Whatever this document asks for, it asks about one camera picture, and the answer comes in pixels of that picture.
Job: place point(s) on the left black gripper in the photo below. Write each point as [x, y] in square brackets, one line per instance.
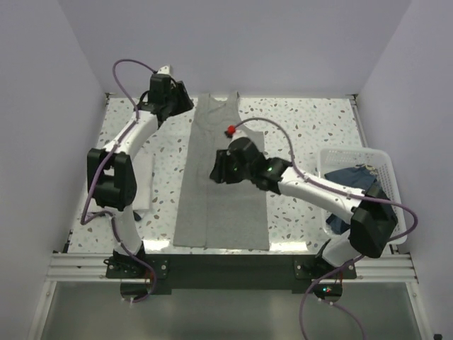
[186, 103]

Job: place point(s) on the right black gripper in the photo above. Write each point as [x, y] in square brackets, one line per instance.
[219, 172]

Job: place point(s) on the grey tank top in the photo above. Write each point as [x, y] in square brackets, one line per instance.
[211, 215]

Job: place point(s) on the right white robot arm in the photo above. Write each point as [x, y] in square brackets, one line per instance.
[370, 218]

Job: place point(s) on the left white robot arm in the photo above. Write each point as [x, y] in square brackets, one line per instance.
[130, 140]

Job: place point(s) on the white folded tank top stack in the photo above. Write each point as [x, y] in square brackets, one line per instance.
[143, 177]

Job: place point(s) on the dark blue tank tops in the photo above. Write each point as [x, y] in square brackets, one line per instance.
[361, 176]

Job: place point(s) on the white plastic basket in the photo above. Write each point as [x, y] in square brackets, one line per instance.
[335, 158]

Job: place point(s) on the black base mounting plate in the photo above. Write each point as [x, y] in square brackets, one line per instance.
[161, 274]

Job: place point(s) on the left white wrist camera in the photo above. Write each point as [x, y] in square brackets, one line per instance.
[166, 69]

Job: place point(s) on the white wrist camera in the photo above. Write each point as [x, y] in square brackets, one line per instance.
[166, 69]
[233, 133]

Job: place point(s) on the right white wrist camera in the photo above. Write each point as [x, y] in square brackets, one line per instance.
[233, 133]

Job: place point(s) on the aluminium front rail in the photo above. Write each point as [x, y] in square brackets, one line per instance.
[72, 267]

